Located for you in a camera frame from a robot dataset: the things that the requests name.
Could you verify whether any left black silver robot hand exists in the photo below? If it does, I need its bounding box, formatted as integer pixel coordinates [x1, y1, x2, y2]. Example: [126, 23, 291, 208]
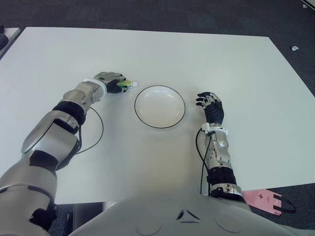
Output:
[93, 71, 129, 95]

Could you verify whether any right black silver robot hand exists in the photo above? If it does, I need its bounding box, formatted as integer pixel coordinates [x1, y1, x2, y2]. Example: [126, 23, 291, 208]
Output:
[195, 91, 225, 124]

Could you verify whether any green toothpaste tube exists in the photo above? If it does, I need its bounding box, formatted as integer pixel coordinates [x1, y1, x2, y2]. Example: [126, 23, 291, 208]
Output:
[116, 79, 139, 92]

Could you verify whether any white plate with black rim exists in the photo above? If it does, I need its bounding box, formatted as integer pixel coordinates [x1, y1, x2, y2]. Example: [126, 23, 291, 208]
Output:
[134, 85, 186, 129]

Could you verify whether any pink paper bag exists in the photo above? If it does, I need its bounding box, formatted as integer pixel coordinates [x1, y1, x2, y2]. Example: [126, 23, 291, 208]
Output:
[242, 189, 296, 217]

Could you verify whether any grey robot torso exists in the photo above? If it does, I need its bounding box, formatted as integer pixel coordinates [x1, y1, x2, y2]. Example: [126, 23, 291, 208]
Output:
[48, 191, 315, 236]

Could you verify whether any black object on side table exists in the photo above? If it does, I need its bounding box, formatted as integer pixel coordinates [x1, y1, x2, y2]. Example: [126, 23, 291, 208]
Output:
[0, 24, 8, 50]

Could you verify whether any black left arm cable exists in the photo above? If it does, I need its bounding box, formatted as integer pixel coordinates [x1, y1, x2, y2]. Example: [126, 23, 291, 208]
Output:
[75, 105, 104, 155]

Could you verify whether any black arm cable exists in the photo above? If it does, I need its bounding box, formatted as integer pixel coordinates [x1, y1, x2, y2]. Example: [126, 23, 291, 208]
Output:
[75, 105, 104, 155]
[195, 128, 214, 197]

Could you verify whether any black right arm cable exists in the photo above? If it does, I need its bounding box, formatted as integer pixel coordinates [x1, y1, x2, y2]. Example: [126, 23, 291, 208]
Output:
[195, 128, 214, 197]

